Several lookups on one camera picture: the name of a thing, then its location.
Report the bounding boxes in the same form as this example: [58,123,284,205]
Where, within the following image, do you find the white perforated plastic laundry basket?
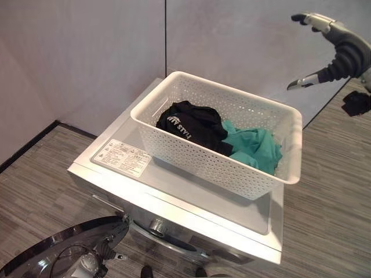
[130,71,303,201]

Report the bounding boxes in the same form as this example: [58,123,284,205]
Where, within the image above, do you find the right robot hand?
[286,12,371,91]

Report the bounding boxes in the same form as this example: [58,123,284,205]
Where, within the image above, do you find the round chrome glass washer door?
[0,215,130,278]

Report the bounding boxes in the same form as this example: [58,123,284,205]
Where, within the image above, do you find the black cloth item on floor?
[341,90,371,118]

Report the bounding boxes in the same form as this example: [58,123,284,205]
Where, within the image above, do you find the chrome washer control knob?
[148,218,167,236]

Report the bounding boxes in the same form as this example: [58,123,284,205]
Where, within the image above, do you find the teal green garment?
[221,119,283,177]

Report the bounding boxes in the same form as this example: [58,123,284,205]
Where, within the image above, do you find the silver front-load washing machine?
[67,77,283,278]

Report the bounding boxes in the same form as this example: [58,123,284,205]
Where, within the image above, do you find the white instruction label sticker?
[90,138,152,178]

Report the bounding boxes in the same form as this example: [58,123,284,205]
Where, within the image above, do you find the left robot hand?
[77,242,129,278]

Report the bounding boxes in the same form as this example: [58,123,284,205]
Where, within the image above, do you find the black garment with white print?
[155,100,234,159]

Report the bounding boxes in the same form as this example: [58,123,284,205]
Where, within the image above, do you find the washer detergent drawer front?
[86,189,127,215]

